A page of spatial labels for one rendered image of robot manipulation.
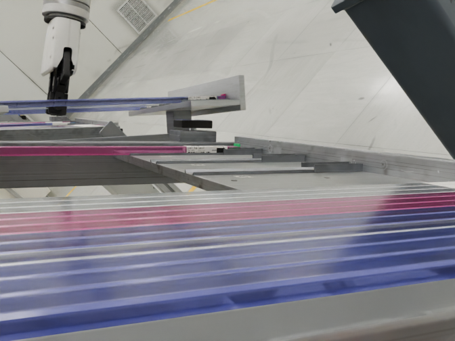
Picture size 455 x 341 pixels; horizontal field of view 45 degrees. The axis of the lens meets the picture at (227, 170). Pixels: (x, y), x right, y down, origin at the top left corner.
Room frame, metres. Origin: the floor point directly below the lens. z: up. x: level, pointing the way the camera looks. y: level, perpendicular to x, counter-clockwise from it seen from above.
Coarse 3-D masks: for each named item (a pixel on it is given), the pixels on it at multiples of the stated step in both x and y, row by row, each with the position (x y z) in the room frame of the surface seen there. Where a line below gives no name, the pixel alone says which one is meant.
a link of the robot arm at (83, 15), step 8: (48, 0) 1.08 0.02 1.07; (56, 0) 1.07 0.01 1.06; (64, 0) 1.06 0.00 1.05; (72, 0) 1.07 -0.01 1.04; (48, 8) 1.07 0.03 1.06; (56, 8) 1.06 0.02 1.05; (64, 8) 1.06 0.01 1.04; (72, 8) 1.06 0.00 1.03; (80, 8) 1.07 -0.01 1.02; (88, 8) 1.09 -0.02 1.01; (72, 16) 1.07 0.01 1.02; (80, 16) 1.07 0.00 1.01; (88, 16) 1.09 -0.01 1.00
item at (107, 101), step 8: (224, 96) 1.01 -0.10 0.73; (0, 104) 0.92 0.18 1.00; (8, 104) 0.92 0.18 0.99; (16, 104) 0.92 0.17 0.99; (24, 104) 0.93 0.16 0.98; (32, 104) 0.93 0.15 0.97; (40, 104) 0.93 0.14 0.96; (48, 104) 0.94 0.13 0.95; (56, 104) 0.94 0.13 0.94; (64, 104) 0.94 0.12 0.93; (72, 104) 0.94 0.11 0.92; (80, 104) 0.95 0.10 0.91; (88, 104) 0.95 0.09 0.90; (96, 104) 0.95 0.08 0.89; (104, 104) 0.96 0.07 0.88; (112, 104) 0.96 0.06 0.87; (120, 104) 0.96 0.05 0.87; (128, 104) 0.97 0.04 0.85
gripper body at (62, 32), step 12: (48, 24) 1.11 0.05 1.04; (60, 24) 1.05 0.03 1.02; (72, 24) 1.05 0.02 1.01; (84, 24) 1.08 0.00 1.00; (48, 36) 1.08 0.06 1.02; (60, 36) 1.04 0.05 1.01; (72, 36) 1.04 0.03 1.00; (48, 48) 1.06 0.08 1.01; (60, 48) 1.03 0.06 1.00; (72, 48) 1.04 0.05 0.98; (48, 60) 1.04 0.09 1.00; (60, 60) 1.02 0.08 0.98; (72, 60) 1.03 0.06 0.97; (48, 72) 1.05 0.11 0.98; (60, 72) 1.06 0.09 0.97; (72, 72) 1.05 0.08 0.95
